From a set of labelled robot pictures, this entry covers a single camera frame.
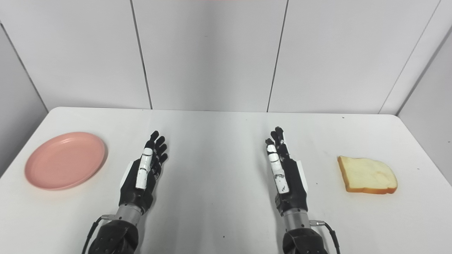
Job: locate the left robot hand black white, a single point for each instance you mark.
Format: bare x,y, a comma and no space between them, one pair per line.
141,183

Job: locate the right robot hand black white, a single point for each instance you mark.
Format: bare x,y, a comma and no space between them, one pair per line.
287,183

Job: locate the pink round plate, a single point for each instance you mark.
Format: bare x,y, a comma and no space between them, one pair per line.
65,160

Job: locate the slice of white bread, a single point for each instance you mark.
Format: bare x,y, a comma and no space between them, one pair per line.
367,174

